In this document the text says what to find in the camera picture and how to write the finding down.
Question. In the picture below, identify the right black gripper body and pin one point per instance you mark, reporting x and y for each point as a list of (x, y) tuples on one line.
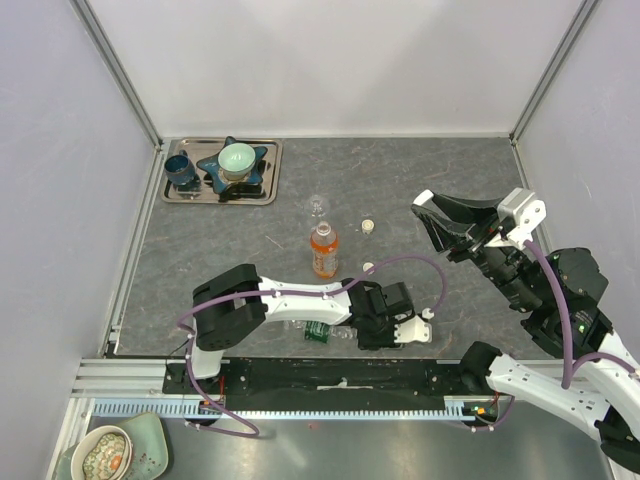
[(484, 231)]

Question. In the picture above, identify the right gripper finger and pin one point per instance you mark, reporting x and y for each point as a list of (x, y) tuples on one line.
[(437, 232), (461, 211)]

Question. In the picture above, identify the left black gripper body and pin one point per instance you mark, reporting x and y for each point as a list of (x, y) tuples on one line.
[(378, 336)]

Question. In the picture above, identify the clear green-label water bottle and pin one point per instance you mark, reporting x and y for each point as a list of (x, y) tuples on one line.
[(320, 332)]

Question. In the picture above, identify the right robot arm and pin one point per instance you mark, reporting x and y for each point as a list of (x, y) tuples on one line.
[(559, 293)]

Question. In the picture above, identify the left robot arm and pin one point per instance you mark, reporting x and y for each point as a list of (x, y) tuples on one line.
[(237, 302)]

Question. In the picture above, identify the white ribbed bottle cap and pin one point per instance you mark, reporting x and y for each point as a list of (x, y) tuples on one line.
[(367, 226)]

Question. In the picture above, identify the orange drink bottle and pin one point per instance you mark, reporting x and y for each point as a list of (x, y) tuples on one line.
[(324, 244)]

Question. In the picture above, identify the small clear empty bottle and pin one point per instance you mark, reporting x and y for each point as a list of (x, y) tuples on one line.
[(317, 207)]

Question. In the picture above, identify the pale green bowl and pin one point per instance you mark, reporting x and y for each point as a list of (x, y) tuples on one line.
[(236, 160)]

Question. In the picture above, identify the blue star-shaped dish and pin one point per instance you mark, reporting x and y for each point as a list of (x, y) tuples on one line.
[(220, 184)]

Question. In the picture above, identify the green square plate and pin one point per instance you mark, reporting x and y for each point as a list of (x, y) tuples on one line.
[(151, 456)]

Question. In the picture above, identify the dark blue cup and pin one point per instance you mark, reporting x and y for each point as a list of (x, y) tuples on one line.
[(181, 171)]

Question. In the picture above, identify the patterned ceramic bowl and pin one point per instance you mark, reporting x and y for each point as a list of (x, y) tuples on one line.
[(104, 453)]

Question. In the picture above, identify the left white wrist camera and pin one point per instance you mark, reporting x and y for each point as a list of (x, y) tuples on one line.
[(417, 329)]

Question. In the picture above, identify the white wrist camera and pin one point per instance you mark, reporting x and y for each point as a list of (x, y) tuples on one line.
[(519, 214), (417, 329)]

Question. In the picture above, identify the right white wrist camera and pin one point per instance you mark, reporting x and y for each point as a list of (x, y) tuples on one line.
[(519, 214)]

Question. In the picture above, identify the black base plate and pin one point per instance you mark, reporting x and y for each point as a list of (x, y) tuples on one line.
[(295, 382)]

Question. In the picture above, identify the slotted cable duct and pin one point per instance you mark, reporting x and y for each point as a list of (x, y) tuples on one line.
[(450, 409)]

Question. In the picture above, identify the right aluminium frame post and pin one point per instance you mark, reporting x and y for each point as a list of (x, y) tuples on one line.
[(576, 26)]

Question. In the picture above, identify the aluminium frame post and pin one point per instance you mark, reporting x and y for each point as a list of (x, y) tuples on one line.
[(576, 26), (101, 41)]

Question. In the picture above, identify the left aluminium frame post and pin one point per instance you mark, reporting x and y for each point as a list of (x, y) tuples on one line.
[(101, 41)]

